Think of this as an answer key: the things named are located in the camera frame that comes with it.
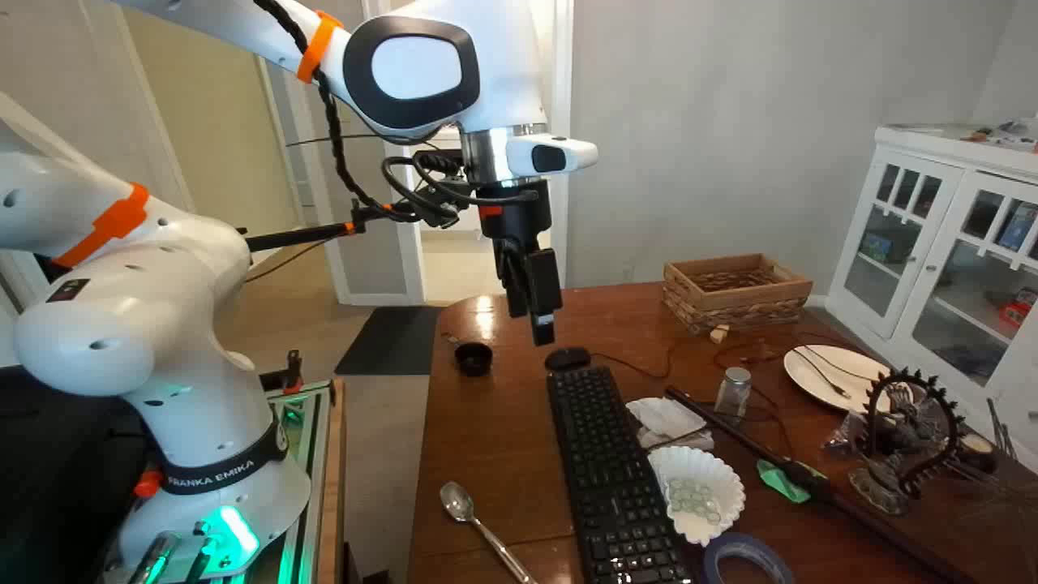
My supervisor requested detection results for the silver metal spoon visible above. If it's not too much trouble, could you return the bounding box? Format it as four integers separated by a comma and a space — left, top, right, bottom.
435, 478, 539, 584

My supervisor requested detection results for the blue tape ring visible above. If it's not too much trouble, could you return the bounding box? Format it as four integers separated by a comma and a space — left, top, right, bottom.
701, 530, 796, 584

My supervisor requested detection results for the black computer keyboard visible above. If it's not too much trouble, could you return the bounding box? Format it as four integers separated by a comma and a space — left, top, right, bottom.
543, 364, 695, 584

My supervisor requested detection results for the small black cup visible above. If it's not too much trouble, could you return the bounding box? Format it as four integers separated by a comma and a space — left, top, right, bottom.
450, 342, 495, 380

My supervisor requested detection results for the dark metal gear sculpture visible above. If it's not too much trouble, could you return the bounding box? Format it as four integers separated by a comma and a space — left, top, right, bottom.
829, 366, 971, 520

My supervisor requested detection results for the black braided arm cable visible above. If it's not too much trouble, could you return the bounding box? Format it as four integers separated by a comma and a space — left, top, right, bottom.
256, 0, 480, 233

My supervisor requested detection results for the dark door mat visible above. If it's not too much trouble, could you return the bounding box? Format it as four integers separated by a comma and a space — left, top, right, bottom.
335, 304, 443, 380

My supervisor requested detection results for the white crumpled napkin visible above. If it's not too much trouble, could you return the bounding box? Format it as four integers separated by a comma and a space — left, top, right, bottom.
621, 393, 716, 453

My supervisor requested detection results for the black computer mouse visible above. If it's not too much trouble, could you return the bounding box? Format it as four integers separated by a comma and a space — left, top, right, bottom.
540, 345, 594, 377

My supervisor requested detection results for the round cream plate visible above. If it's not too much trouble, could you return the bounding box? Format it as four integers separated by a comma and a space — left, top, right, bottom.
781, 342, 894, 415

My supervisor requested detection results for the long black stick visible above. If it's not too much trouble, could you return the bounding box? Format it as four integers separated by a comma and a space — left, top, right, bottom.
662, 386, 836, 507

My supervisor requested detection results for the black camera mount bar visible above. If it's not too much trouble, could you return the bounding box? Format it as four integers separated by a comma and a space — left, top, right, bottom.
237, 206, 427, 255

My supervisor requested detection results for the white paper coffee filter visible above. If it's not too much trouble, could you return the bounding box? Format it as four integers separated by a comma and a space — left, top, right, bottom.
645, 446, 749, 548

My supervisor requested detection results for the thin dark cable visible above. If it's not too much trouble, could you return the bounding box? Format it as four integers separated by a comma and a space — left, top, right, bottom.
587, 342, 868, 403

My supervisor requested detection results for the small green object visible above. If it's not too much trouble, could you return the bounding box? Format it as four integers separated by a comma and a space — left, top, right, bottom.
752, 456, 815, 508

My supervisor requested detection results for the woven wooden crate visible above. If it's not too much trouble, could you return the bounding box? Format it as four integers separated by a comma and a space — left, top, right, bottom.
659, 253, 816, 337

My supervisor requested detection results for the white door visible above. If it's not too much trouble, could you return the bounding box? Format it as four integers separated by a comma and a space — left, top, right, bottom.
256, 51, 432, 312

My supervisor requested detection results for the white glass-door cabinet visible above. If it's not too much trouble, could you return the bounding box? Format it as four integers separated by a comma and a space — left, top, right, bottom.
822, 124, 1038, 473

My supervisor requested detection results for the small glass jar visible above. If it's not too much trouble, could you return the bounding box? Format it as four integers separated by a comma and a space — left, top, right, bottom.
712, 364, 756, 424

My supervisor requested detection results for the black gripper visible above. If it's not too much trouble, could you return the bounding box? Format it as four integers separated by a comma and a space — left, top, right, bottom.
480, 180, 564, 349

